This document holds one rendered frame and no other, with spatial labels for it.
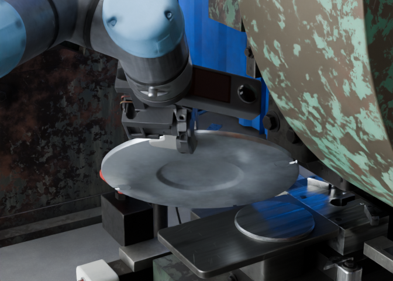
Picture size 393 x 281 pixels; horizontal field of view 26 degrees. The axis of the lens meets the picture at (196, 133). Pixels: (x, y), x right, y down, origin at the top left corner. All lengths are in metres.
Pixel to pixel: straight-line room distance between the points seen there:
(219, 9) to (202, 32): 2.58
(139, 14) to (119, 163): 0.43
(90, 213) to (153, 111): 1.96
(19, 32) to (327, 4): 0.27
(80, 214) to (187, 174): 1.71
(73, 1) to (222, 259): 0.51
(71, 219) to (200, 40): 1.33
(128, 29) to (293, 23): 0.17
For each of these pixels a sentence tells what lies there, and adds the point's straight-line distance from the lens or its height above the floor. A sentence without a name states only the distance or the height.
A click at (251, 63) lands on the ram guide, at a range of 1.31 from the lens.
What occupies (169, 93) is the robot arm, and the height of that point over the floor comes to 1.10.
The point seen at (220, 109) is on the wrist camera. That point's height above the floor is 1.06.
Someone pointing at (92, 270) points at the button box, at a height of 0.63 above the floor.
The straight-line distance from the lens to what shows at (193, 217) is 1.51.
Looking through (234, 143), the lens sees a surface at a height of 0.96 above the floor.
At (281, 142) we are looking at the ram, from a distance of 1.29.
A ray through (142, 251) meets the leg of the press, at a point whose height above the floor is 0.64.
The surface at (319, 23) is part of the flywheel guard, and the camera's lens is 0.70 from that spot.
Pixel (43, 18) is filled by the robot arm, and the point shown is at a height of 1.21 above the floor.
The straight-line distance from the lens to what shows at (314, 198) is 1.41.
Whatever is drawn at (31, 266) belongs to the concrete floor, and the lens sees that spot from 2.75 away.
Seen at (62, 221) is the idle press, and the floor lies 0.03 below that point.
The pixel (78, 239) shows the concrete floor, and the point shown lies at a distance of 2.87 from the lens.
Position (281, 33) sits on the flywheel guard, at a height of 1.21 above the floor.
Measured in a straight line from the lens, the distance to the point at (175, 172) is 1.26.
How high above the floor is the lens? 1.42
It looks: 23 degrees down
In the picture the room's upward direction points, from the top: straight up
